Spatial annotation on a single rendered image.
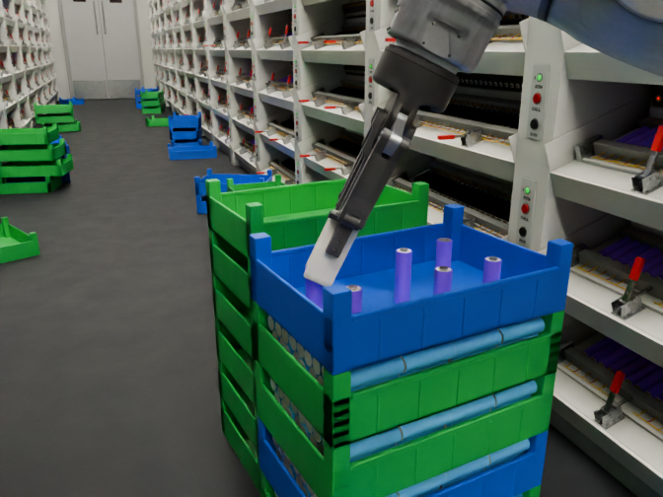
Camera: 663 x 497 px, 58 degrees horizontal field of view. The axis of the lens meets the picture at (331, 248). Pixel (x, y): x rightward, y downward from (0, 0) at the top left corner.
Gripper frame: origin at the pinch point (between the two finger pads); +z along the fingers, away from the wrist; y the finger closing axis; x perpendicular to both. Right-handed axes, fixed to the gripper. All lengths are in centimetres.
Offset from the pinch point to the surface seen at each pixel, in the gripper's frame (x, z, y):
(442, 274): 11.2, -2.6, 0.8
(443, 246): 12.5, -3.2, -8.4
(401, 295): 10.1, 3.2, -5.1
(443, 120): 20, -13, -85
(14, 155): -132, 94, -228
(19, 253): -79, 88, -132
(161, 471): -6, 57, -26
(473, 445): 23.9, 13.8, 1.0
